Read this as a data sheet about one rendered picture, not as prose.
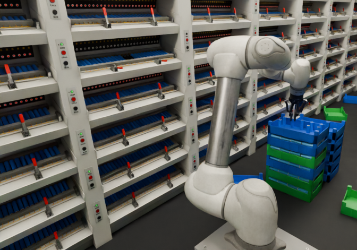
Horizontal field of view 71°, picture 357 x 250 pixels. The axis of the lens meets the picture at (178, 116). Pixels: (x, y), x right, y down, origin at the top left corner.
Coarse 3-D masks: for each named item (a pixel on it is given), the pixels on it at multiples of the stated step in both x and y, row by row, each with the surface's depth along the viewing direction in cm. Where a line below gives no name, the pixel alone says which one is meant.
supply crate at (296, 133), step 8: (288, 120) 171; (296, 120) 167; (272, 128) 160; (280, 128) 155; (288, 128) 166; (296, 128) 165; (304, 128) 164; (328, 128) 152; (288, 136) 153; (296, 136) 149; (304, 136) 146; (312, 136) 142; (320, 136) 144
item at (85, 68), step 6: (168, 54) 146; (126, 60) 129; (132, 60) 130; (138, 60) 133; (144, 60) 135; (150, 60) 138; (84, 66) 116; (90, 66) 117; (96, 66) 119; (102, 66) 121; (108, 66) 123; (120, 66) 125
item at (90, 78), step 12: (120, 48) 137; (132, 48) 143; (168, 48) 153; (168, 60) 145; (180, 60) 147; (96, 72) 118; (108, 72) 120; (120, 72) 122; (132, 72) 127; (144, 72) 133; (156, 72) 138; (84, 84) 113; (96, 84) 117
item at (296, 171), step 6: (270, 162) 167; (276, 162) 164; (282, 162) 161; (324, 162) 159; (282, 168) 162; (288, 168) 159; (294, 168) 156; (300, 168) 153; (318, 168) 153; (294, 174) 157; (300, 174) 154; (306, 174) 151; (312, 174) 148; (318, 174) 155; (312, 180) 149
